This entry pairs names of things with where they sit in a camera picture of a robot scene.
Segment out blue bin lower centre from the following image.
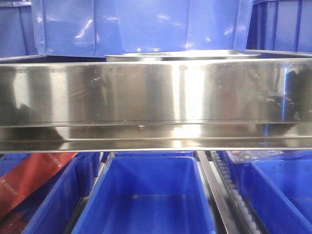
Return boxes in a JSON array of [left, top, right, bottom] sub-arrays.
[[73, 156, 215, 234]]

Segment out blue bin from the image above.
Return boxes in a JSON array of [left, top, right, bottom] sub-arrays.
[[0, 152, 103, 234], [217, 150, 312, 234], [73, 156, 215, 234]]

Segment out clear plastic bag of parts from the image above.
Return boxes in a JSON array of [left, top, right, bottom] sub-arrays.
[[226, 150, 284, 163]]

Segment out large blue crate upper middle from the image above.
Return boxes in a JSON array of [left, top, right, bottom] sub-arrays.
[[31, 0, 253, 58]]

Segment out blue bin lower left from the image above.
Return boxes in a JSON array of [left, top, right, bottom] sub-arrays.
[[0, 152, 103, 234]]

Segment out white roller conveyor track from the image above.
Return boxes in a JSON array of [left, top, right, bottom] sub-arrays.
[[210, 151, 261, 234]]

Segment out blue bin lower right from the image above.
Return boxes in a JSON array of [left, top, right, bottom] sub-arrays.
[[217, 150, 312, 234]]

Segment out red plastic bag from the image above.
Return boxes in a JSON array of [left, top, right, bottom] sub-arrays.
[[0, 152, 76, 218]]

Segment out blue crate upper right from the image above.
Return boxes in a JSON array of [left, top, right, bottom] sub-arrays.
[[247, 0, 312, 53]]

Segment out blue crate upper left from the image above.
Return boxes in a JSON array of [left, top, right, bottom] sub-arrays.
[[0, 0, 38, 58]]

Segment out stainless steel shelf front rail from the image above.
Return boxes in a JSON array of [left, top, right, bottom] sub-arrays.
[[0, 58, 312, 152]]

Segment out steel divider rail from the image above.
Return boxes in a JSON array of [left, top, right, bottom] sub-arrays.
[[196, 151, 240, 234]]

